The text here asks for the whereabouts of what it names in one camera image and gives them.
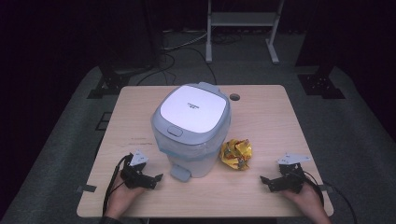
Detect person's left hand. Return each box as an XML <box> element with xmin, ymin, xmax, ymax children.
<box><xmin>105</xmin><ymin>176</ymin><xmax>148</xmax><ymax>219</ymax></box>

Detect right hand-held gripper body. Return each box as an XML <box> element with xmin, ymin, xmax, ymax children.
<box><xmin>276</xmin><ymin>151</ymin><xmax>313</xmax><ymax>194</ymax></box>

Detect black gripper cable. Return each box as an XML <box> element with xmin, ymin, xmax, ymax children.
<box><xmin>102</xmin><ymin>154</ymin><xmax>133</xmax><ymax>217</ymax></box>
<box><xmin>297</xmin><ymin>169</ymin><xmax>325</xmax><ymax>207</ymax></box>

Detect black floor cable by table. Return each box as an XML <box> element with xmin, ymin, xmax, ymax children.
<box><xmin>323</xmin><ymin>180</ymin><xmax>358</xmax><ymax>224</ymax></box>

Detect yellow foil wrapper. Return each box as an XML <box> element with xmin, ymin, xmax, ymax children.
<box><xmin>219</xmin><ymin>138</ymin><xmax>253</xmax><ymax>172</ymax></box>

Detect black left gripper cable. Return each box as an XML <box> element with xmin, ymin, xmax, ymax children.
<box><xmin>102</xmin><ymin>154</ymin><xmax>133</xmax><ymax>217</ymax></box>

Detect white cable on floor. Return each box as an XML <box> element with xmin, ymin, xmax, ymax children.
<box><xmin>162</xmin><ymin>30</ymin><xmax>209</xmax><ymax>52</ymax></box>

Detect dark floor outlet plate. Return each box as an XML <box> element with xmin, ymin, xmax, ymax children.
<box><xmin>94</xmin><ymin>111</ymin><xmax>113</xmax><ymax>132</ymax></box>

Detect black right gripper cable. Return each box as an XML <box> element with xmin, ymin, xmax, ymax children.
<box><xmin>297</xmin><ymin>169</ymin><xmax>325</xmax><ymax>207</ymax></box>

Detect black stand with flat base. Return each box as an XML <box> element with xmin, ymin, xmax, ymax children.
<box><xmin>86</xmin><ymin>0</ymin><xmax>163</xmax><ymax>100</ymax></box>

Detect black stand with perforated base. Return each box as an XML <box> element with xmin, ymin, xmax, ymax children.
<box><xmin>294</xmin><ymin>0</ymin><xmax>347</xmax><ymax>100</ymax></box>

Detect person's right hand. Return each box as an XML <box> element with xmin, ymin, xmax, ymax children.
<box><xmin>280</xmin><ymin>182</ymin><xmax>329</xmax><ymax>220</ymax></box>

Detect white metal stand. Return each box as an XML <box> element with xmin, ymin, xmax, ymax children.
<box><xmin>205</xmin><ymin>0</ymin><xmax>286</xmax><ymax>65</ymax></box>

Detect clear plastic bin liner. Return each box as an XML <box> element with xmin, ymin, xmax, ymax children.
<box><xmin>151</xmin><ymin>119</ymin><xmax>232</xmax><ymax>162</ymax></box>

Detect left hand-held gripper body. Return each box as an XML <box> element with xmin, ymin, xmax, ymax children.
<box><xmin>120</xmin><ymin>149</ymin><xmax>149</xmax><ymax>190</ymax></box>

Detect white grey pedal trash can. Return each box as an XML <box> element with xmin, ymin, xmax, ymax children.
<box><xmin>150</xmin><ymin>81</ymin><xmax>233</xmax><ymax>183</ymax></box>

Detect black cables on floor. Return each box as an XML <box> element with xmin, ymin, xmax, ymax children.
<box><xmin>135</xmin><ymin>46</ymin><xmax>218</xmax><ymax>87</ymax></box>

